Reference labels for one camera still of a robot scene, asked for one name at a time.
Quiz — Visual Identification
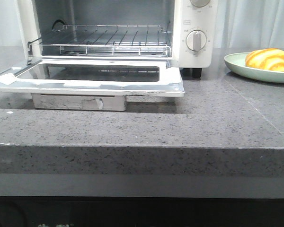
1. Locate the glass oven door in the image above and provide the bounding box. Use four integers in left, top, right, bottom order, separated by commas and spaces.
0, 58, 185, 97

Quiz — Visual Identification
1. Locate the yellow striped croissant bread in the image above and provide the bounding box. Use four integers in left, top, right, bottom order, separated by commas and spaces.
245, 48, 284, 72

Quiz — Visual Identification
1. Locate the white Toshiba toaster oven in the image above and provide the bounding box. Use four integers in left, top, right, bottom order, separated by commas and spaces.
16, 0, 218, 78

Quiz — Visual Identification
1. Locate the grey timer knob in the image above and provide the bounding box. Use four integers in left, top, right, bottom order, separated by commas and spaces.
186, 30, 207, 52

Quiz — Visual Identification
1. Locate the light green plate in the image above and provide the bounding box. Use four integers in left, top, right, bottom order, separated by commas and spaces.
224, 52, 284, 84

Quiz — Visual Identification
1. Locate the grey temperature knob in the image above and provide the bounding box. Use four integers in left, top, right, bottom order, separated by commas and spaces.
190, 0, 210, 8

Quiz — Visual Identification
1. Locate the silver oven door handle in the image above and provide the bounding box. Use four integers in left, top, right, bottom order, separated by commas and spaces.
32, 94, 126, 111

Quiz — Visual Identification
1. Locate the metal wire oven rack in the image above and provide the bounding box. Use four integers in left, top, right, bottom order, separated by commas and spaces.
27, 23, 172, 57

